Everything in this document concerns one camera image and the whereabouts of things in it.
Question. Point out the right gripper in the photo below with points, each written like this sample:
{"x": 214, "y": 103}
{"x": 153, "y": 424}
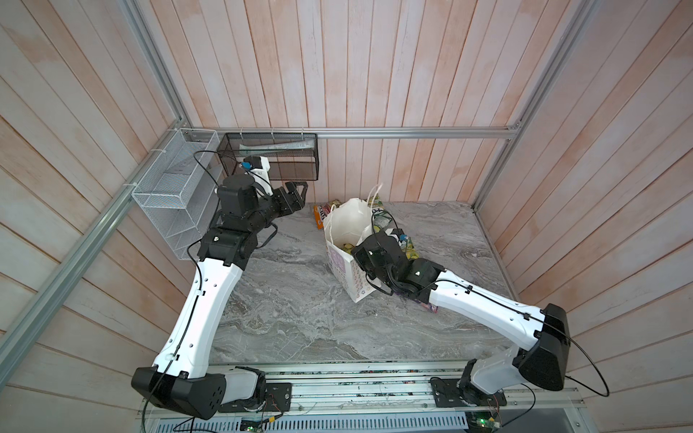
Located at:
{"x": 359, "y": 252}

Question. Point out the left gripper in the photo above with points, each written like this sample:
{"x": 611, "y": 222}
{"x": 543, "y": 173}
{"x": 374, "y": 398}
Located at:
{"x": 287, "y": 207}

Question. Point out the white paper bag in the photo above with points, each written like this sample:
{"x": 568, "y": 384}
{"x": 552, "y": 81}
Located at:
{"x": 346, "y": 227}

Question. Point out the green Spring Tea candy bag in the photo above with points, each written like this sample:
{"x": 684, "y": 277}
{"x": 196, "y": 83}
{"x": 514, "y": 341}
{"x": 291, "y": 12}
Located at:
{"x": 408, "y": 247}

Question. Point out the purple Fox's berries bag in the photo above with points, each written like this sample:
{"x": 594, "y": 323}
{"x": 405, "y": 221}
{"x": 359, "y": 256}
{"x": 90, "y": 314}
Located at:
{"x": 429, "y": 307}

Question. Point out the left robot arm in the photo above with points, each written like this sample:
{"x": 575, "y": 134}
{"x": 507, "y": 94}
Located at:
{"x": 179, "y": 379}

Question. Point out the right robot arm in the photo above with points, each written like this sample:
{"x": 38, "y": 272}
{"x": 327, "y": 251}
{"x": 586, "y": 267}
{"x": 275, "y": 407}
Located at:
{"x": 540, "y": 337}

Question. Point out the small orange candy bag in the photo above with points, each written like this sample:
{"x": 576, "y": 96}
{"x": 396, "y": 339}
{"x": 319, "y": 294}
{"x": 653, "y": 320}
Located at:
{"x": 321, "y": 211}

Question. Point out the green candy bag back side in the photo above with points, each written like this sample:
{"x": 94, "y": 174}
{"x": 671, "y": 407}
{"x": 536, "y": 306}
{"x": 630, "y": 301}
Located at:
{"x": 382, "y": 218}

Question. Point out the green Fox's candy bag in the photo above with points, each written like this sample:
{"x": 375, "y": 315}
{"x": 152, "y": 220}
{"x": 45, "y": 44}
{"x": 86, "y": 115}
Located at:
{"x": 376, "y": 205}

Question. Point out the black mesh wall basket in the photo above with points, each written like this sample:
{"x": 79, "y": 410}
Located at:
{"x": 292, "y": 156}

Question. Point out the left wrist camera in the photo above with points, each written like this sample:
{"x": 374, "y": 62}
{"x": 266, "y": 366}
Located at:
{"x": 258, "y": 167}

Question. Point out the white wire mesh shelf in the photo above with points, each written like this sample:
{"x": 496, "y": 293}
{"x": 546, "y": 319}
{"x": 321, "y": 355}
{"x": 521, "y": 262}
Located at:
{"x": 177, "y": 191}

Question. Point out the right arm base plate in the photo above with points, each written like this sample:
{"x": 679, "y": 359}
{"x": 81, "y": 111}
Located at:
{"x": 448, "y": 394}

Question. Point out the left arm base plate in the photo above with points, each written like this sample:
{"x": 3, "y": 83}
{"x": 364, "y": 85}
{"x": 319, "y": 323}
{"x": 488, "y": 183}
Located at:
{"x": 276, "y": 397}

